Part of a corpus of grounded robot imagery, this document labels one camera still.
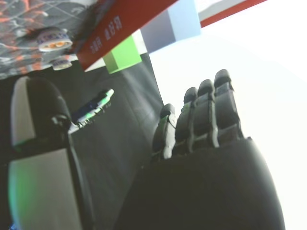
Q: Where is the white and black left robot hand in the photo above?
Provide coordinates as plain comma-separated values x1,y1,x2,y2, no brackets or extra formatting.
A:
8,69,286,230

